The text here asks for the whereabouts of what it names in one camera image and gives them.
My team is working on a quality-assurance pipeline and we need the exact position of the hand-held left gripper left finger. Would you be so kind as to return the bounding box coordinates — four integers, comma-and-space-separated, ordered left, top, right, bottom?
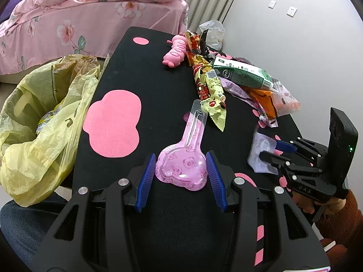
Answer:
31, 153, 157, 272

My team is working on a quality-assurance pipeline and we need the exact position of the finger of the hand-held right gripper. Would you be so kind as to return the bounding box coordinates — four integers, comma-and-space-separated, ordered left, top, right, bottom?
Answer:
259, 151, 323, 182
275, 137, 328, 160

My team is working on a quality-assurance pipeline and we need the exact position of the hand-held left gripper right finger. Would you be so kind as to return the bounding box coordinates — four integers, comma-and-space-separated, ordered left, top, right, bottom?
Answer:
206, 151, 331, 272

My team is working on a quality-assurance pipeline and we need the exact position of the small white plastic packet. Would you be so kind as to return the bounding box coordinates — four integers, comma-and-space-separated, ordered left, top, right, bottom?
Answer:
247, 130, 285, 175

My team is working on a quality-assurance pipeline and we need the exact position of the pink panda print blister pack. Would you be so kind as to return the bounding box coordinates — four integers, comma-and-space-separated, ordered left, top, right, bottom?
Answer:
155, 99, 209, 192

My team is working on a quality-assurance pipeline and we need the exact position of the orange white plastic bag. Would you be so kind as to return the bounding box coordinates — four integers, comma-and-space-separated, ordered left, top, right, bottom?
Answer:
249, 76, 302, 119

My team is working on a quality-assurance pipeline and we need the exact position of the yellow bag trash bin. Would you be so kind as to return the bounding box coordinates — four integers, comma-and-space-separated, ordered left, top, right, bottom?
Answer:
0, 55, 103, 208

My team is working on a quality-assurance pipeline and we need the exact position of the person's right forearm brown sleeve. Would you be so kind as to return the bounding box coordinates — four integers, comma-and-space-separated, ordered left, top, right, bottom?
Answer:
313, 190, 363, 248

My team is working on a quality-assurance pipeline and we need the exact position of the person's right hand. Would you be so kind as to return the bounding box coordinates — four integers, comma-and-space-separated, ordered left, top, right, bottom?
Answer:
292, 191, 347, 216

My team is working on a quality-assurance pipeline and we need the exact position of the purple crumpled wrapper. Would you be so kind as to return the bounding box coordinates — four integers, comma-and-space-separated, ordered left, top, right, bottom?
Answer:
221, 78, 279, 129

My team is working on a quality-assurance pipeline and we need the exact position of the green white packet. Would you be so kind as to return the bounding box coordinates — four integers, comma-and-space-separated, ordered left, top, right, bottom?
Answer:
212, 56, 281, 93

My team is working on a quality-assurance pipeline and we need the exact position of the yellow red snack wrapper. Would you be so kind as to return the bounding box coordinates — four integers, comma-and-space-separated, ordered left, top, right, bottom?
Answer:
191, 54, 228, 133

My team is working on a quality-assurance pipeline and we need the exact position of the pink pig toy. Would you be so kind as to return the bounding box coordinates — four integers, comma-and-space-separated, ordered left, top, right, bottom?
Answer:
162, 34, 188, 69

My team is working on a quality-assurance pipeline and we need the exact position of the clear crumpled plastic bag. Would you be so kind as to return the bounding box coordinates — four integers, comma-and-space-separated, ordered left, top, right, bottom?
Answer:
199, 20, 226, 52

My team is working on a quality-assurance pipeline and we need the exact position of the person's leg in jeans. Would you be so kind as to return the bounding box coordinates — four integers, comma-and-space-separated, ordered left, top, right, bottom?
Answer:
0, 195, 73, 268

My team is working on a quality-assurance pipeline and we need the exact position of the red orange crumpled wrapper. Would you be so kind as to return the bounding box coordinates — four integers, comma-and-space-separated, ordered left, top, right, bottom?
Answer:
185, 31, 210, 64

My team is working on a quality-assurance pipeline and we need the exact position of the pink floral duvet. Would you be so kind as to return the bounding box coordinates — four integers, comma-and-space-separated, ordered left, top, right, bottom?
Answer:
0, 0, 189, 76

